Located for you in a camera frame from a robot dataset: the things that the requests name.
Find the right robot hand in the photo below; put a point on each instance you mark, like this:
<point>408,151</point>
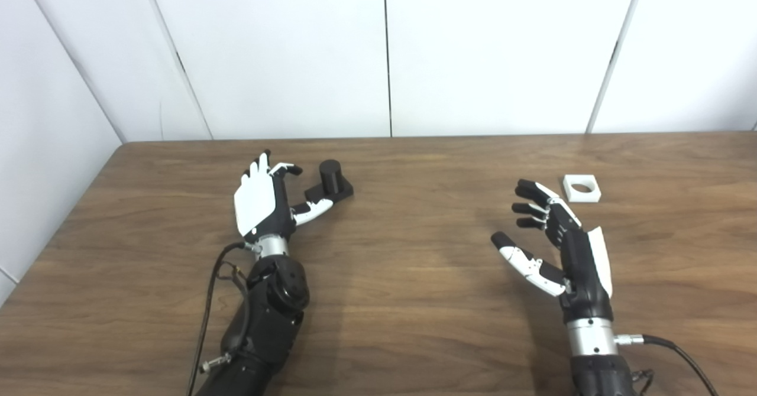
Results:
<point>582,272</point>

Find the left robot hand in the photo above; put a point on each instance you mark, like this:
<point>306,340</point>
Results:
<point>255,204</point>

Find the white square piece with hole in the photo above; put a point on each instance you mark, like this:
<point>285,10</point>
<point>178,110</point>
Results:
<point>591,195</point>

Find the black peg with base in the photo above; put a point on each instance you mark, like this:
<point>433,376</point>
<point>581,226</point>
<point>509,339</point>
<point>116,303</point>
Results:
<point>331,177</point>

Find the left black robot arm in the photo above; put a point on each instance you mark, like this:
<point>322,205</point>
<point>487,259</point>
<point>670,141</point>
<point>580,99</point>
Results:
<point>272,325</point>

